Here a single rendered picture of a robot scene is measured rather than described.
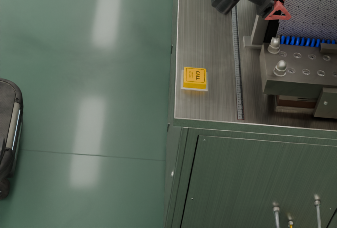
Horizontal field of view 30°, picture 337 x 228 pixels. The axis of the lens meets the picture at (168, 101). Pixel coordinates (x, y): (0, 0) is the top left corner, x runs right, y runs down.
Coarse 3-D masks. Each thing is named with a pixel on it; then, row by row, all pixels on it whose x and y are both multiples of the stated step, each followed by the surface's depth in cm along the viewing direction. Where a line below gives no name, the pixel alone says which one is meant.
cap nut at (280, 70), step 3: (282, 60) 180; (279, 63) 180; (282, 63) 179; (285, 63) 180; (276, 66) 181; (279, 66) 180; (282, 66) 179; (285, 66) 180; (276, 69) 181; (279, 69) 180; (282, 69) 180; (285, 69) 181; (276, 72) 182; (279, 72) 181; (282, 72) 181; (285, 72) 183; (276, 75) 182; (279, 75) 181; (282, 75) 182
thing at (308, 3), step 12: (288, 0) 184; (300, 0) 183; (312, 0) 183; (324, 0) 183; (336, 0) 183; (300, 12) 187; (312, 12) 187; (324, 12) 186; (336, 12) 186; (300, 24) 190; (312, 24) 190; (324, 24) 190; (336, 24) 190
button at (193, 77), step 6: (186, 72) 194; (192, 72) 195; (198, 72) 195; (204, 72) 195; (186, 78) 193; (192, 78) 193; (198, 78) 193; (204, 78) 193; (186, 84) 192; (192, 84) 192; (198, 84) 192; (204, 84) 192
